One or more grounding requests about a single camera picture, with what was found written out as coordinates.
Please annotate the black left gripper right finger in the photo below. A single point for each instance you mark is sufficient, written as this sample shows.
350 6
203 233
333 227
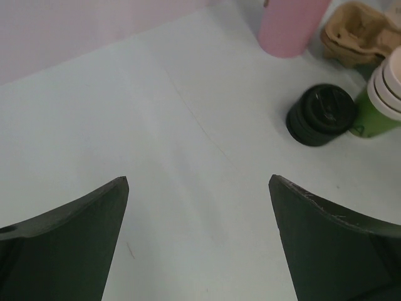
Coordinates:
332 252

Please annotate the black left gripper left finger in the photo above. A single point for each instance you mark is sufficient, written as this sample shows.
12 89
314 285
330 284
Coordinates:
65 253

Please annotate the stack of black lids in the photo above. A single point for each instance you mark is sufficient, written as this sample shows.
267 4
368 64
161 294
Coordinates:
323 113

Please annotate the pink straw holder cup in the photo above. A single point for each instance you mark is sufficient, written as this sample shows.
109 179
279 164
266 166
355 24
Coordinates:
287 26

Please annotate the brown cardboard cup carrier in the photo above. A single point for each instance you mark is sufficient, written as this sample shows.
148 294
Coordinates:
357 34

